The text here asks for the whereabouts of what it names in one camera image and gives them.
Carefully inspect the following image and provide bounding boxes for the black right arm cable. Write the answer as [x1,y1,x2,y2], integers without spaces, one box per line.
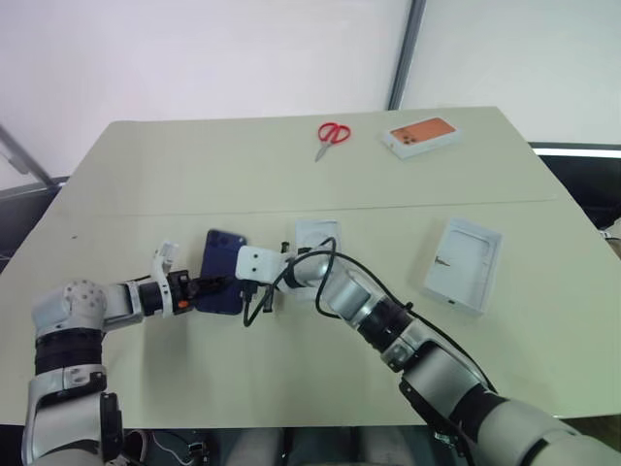
[240,235,499,395]

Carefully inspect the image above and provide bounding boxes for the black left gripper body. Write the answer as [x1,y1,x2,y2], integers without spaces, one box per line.
[167,270,202,315]

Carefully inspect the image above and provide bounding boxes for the small white box tray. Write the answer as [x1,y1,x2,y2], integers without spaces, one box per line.
[294,218,343,254]

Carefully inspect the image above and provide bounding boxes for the grey metal frame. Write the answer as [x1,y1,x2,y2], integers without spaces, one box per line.
[0,122,70,196]

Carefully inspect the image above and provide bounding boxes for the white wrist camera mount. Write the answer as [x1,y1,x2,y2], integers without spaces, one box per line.
[151,238,188,319]
[235,245,293,283]

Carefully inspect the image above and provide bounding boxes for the red handled scissors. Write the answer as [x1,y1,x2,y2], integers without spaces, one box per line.
[313,121,352,163]

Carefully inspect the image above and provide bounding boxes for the coloured wire bundle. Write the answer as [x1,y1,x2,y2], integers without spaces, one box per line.
[122,428,212,466]

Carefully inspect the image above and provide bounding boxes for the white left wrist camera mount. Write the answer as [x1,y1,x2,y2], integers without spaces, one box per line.
[151,238,188,319]

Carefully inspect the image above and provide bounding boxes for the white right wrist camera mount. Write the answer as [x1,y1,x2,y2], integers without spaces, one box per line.
[235,245,293,283]

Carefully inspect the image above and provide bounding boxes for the dark blue smartphone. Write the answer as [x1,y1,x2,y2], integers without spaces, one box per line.
[195,228,250,317]

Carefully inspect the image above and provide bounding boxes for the white box orange phone print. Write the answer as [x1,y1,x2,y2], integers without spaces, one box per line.
[379,116,462,162]

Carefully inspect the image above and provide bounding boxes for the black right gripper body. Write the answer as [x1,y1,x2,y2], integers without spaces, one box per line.
[241,279,266,306]

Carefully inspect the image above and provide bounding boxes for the white open phone box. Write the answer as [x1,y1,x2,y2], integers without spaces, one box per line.
[418,216,504,320]

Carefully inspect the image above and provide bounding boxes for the grey vertical post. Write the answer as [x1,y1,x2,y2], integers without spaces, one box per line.
[386,0,429,112]

